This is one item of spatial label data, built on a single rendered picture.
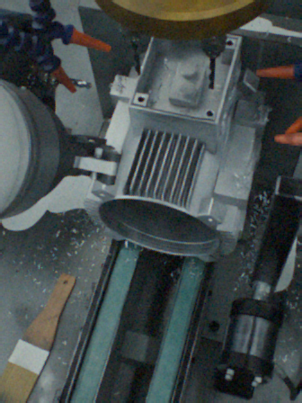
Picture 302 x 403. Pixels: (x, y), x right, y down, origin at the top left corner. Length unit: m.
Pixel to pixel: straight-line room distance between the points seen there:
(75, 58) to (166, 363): 0.60
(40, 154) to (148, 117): 0.34
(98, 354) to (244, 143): 0.32
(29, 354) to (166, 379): 0.24
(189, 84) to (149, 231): 0.22
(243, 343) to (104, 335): 0.21
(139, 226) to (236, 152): 0.17
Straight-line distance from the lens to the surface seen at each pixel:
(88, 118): 1.11
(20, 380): 0.96
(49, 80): 0.83
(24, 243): 1.02
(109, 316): 0.84
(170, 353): 0.82
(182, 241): 0.83
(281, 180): 0.53
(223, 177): 0.73
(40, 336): 0.96
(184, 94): 0.71
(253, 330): 0.70
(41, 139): 0.37
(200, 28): 0.52
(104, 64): 0.86
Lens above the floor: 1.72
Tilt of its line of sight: 65 degrees down
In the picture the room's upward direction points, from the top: 8 degrees counter-clockwise
